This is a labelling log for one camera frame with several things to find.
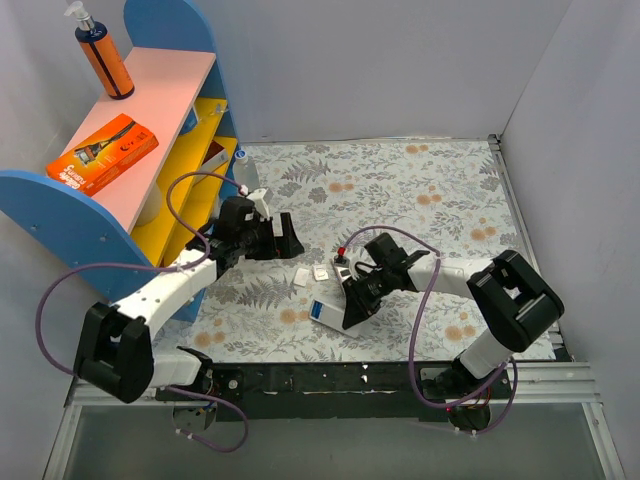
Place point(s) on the white box on shelf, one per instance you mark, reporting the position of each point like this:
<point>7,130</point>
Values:
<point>215,157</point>

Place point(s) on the orange pump bottle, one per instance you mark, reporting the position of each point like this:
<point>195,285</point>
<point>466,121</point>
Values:
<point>101,52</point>

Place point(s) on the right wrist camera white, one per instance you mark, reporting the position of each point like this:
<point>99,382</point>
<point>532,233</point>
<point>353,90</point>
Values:
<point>343,268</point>

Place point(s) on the floral table mat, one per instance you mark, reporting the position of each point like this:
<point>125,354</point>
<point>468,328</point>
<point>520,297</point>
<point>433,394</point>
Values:
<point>449,195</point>

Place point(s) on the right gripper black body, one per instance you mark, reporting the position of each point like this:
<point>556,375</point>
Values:
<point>361,293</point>

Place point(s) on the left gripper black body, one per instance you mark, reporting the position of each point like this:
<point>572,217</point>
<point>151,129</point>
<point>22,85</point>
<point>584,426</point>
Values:
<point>275,240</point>

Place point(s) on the blue pink yellow shelf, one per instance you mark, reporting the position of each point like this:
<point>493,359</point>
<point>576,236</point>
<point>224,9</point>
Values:
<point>119,200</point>

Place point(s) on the orange razor box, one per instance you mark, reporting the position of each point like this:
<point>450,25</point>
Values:
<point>102,157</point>

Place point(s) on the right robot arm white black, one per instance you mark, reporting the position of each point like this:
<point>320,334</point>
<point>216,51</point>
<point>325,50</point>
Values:
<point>517,305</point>

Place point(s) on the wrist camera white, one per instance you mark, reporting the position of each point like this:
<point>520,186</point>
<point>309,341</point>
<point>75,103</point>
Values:
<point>261,198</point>
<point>343,268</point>

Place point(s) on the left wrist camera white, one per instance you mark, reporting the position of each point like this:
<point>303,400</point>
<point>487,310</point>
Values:
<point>261,198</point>

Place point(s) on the clear plastic bottle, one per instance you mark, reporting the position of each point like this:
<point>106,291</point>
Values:
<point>245,170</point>

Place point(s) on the white jar under shelf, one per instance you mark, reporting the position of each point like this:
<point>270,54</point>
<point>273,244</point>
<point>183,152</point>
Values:
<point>151,207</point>

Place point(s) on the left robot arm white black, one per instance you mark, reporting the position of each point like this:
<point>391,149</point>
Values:
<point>115,351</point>

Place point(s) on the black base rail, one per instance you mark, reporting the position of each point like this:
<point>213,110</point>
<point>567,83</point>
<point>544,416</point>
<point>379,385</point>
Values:
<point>275,391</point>

